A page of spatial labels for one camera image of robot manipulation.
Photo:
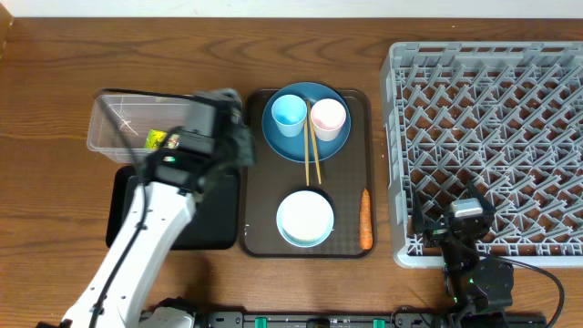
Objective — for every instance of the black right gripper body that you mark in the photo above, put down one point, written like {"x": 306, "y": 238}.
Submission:
{"x": 437, "y": 232}

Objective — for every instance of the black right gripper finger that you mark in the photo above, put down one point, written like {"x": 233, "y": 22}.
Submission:
{"x": 417, "y": 215}
{"x": 487, "y": 207}

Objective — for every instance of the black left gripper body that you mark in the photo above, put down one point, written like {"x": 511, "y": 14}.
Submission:
{"x": 234, "y": 151}

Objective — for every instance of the orange carrot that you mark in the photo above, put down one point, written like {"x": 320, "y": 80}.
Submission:
{"x": 366, "y": 225}

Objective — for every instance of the light blue cup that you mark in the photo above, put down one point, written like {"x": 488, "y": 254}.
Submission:
{"x": 289, "y": 113}

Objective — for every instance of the light blue bowl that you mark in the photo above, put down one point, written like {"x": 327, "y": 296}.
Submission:
{"x": 305, "y": 218}

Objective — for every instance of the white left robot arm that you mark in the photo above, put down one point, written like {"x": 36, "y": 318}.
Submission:
{"x": 157, "y": 216}

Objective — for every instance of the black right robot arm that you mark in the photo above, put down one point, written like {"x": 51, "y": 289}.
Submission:
{"x": 480, "y": 285}

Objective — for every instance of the black food waste tray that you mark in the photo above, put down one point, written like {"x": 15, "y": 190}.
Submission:
{"x": 214, "y": 226}

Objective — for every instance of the clear plastic waste bin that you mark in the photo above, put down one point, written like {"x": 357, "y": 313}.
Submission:
{"x": 120, "y": 123}

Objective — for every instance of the grey dishwasher rack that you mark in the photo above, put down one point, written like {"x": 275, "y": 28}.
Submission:
{"x": 503, "y": 116}

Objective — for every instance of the yellow green wrapper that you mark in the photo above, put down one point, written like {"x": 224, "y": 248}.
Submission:
{"x": 154, "y": 139}

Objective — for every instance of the brown serving tray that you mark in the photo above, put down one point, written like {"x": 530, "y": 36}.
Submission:
{"x": 345, "y": 175}

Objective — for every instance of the dark blue plate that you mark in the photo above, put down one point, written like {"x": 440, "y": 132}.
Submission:
{"x": 292, "y": 148}

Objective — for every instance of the pink cup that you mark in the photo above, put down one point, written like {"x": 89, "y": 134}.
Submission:
{"x": 328, "y": 117}

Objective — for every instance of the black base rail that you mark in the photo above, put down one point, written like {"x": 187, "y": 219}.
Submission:
{"x": 319, "y": 320}

